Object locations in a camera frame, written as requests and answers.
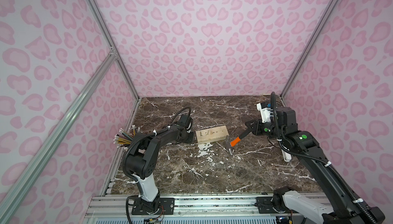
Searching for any orange black claw hammer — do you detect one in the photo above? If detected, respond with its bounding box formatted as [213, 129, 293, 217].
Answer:
[225, 130, 245, 155]

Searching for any light wooden block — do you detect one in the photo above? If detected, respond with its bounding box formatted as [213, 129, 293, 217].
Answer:
[195, 125, 229, 144]

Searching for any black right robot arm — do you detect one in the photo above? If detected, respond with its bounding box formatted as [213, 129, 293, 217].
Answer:
[243, 93, 385, 224]

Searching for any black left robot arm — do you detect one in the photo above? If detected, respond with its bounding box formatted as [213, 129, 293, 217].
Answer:
[121, 107, 194, 209]

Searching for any small white cylinder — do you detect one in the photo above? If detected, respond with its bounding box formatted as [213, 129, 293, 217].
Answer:
[281, 150, 292, 162]

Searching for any pink cup of pencils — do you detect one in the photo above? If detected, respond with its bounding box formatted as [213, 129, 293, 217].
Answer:
[113, 125, 140, 147]

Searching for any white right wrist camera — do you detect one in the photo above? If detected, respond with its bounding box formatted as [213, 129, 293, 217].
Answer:
[256, 101, 272, 123]

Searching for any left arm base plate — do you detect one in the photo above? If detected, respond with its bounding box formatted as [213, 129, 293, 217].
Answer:
[132, 198, 175, 215]

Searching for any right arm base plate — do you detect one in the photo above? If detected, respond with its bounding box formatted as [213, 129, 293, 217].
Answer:
[254, 195, 293, 214]

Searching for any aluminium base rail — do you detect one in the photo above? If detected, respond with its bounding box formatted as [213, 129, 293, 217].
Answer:
[82, 193, 308, 224]

